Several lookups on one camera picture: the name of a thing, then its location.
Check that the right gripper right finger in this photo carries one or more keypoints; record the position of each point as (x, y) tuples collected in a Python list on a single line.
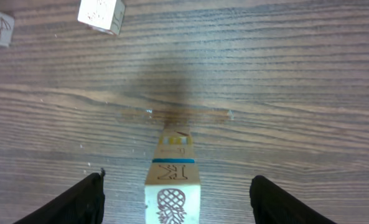
[(273, 205)]

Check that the wooden number two block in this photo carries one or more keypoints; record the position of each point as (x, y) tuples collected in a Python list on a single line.
[(172, 194)]

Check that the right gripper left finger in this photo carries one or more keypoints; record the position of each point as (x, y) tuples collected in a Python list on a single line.
[(83, 203)]

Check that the red number three block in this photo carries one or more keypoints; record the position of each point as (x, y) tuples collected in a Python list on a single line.
[(102, 15)]

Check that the green number four block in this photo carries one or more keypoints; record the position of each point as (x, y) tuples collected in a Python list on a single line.
[(175, 140)]

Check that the blue top picture block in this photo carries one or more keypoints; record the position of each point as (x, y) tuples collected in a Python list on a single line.
[(174, 154)]

